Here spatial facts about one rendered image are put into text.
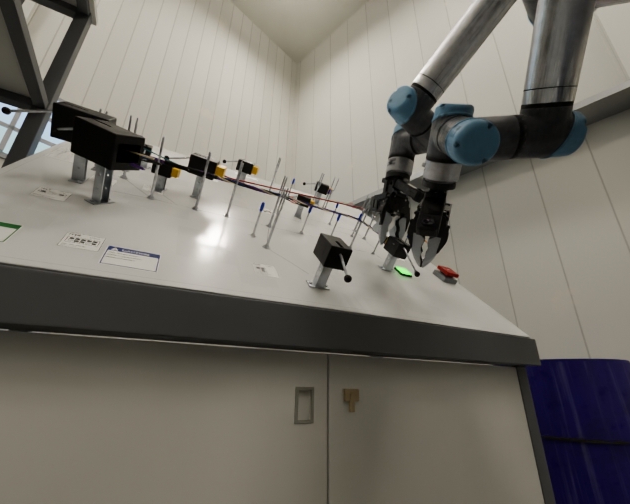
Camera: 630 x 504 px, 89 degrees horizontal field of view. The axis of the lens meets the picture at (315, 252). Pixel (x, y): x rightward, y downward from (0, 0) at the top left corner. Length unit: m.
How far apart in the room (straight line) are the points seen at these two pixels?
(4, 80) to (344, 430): 1.14
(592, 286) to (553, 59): 2.59
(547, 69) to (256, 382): 0.67
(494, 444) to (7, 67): 1.42
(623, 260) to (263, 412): 2.93
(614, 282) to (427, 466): 2.59
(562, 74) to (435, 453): 0.69
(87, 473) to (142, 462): 0.06
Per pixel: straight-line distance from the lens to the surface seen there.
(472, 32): 0.91
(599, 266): 3.19
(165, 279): 0.52
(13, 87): 1.21
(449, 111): 0.73
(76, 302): 0.49
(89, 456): 0.52
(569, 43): 0.69
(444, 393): 0.78
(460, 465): 0.81
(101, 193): 0.73
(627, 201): 3.35
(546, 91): 0.68
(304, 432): 0.58
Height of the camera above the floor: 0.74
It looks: 23 degrees up
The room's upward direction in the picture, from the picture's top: 1 degrees clockwise
